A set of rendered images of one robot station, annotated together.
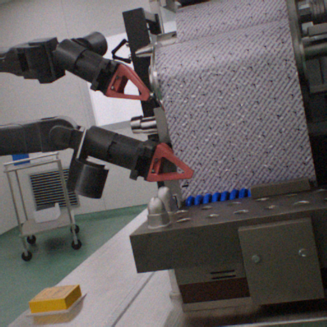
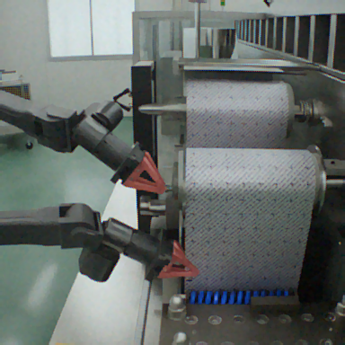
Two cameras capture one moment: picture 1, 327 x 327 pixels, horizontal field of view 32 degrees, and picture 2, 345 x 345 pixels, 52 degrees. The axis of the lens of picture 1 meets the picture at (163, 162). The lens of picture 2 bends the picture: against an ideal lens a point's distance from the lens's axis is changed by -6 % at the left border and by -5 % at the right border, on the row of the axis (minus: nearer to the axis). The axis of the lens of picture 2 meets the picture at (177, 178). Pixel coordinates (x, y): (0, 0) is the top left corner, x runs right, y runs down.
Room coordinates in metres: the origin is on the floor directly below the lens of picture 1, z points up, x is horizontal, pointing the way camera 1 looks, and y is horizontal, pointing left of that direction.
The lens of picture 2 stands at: (0.43, 0.13, 1.54)
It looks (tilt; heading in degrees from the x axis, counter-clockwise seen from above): 23 degrees down; 346
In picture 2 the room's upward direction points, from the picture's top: straight up
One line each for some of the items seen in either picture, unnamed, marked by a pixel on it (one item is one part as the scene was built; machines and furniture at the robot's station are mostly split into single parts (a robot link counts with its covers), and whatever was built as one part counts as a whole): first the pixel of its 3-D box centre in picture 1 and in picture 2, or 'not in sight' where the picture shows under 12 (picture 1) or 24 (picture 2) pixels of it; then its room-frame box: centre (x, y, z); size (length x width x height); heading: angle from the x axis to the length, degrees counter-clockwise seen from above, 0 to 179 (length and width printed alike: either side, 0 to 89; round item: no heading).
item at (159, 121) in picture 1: (168, 184); (164, 255); (1.12, 0.00, 1.05); 0.06 x 0.05 x 0.31; 75
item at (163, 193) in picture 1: (165, 199); (176, 305); (0.95, 0.01, 1.05); 0.04 x 0.04 x 0.04
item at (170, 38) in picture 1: (173, 45); (175, 109); (1.32, -0.07, 1.33); 0.06 x 0.06 x 0.06; 75
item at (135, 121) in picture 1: (138, 125); (145, 205); (1.13, 0.03, 1.18); 0.04 x 0.02 x 0.04; 165
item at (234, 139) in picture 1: (239, 143); (245, 256); (0.99, -0.13, 1.12); 0.23 x 0.01 x 0.18; 75
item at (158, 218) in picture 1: (156, 211); (181, 342); (0.86, 0.02, 1.05); 0.04 x 0.04 x 0.04
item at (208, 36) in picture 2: not in sight; (216, 36); (1.74, -0.32, 1.50); 0.14 x 0.14 x 0.06
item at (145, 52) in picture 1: (148, 51); (151, 109); (1.34, -0.02, 1.33); 0.06 x 0.03 x 0.03; 75
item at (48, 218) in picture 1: (42, 198); (7, 109); (5.76, 1.28, 0.51); 0.91 x 0.58 x 1.02; 9
